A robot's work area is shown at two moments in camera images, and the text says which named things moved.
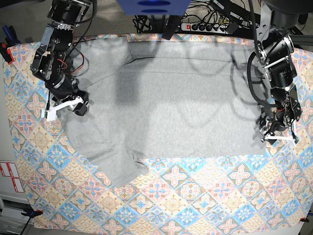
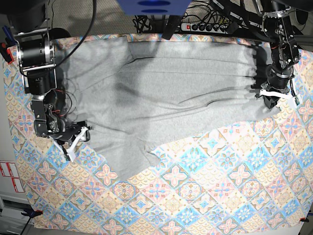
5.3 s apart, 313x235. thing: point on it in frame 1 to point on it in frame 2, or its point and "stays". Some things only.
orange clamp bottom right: x=303 y=219 stays
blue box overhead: x=154 y=7 stays
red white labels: x=9 y=169 stays
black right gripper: x=272 y=120 to x=270 y=101
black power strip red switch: x=204 y=27 stays
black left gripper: x=81 y=108 to x=66 y=133
